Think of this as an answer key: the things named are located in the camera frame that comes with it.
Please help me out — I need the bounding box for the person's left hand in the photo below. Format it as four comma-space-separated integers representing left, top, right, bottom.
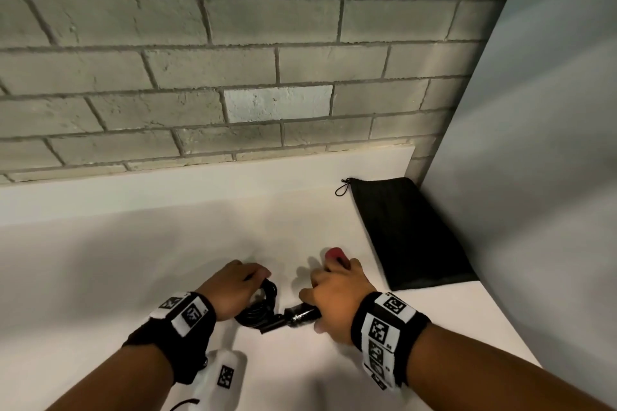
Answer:
195, 260, 272, 323

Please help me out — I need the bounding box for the person's right hand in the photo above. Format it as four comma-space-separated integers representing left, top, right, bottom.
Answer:
298, 257, 380, 347

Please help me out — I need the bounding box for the black red-tipped handle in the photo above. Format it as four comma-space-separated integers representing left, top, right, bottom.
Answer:
283, 247, 349, 330

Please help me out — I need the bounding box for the black cord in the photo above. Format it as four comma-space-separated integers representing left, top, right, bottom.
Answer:
234, 278, 290, 336

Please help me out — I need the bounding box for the person's left forearm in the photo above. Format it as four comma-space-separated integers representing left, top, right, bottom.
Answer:
45, 329, 175, 411

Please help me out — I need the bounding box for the person's right forearm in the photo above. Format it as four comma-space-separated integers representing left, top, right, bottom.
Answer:
396, 325, 614, 411

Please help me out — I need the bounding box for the black marker wristband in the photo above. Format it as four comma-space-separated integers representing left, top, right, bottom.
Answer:
122, 291, 218, 386
350, 291, 433, 392

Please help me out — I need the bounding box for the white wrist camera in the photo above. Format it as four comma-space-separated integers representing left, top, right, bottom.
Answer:
192, 349, 248, 407

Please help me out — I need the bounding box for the black drawstring pouch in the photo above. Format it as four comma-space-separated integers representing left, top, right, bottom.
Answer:
335, 177, 479, 292

